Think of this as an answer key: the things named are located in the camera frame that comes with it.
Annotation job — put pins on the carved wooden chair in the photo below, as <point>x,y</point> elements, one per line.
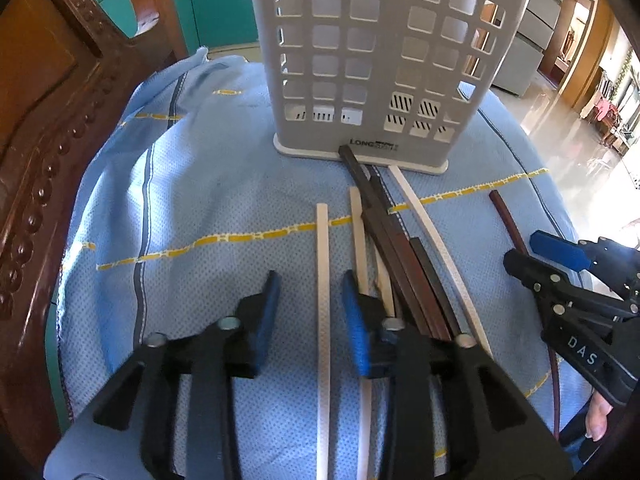
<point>50,110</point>

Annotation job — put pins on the white chopstick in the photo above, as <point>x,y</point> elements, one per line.
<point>387,295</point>
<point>322,285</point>
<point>357,235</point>
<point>440,255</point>

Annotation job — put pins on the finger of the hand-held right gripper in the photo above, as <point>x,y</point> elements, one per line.
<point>530,267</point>
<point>557,251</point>

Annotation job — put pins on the wooden door frame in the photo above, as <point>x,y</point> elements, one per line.
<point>597,60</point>

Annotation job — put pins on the teal lower kitchen cabinets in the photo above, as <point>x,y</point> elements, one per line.
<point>220,0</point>

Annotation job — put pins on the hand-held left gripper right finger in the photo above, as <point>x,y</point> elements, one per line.
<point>354,320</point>

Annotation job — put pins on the green wall garland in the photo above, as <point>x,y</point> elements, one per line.
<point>625,70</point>

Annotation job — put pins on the person's right hand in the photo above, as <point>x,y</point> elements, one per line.
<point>597,417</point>

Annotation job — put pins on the dark low furniture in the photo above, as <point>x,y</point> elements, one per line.
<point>612,122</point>

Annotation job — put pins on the blue cloth with yellow stripes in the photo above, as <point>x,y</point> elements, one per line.
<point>200,210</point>

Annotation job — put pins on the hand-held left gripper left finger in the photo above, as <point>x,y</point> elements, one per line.
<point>267,310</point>

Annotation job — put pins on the white perforated utensil basket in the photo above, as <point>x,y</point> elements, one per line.
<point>310,132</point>

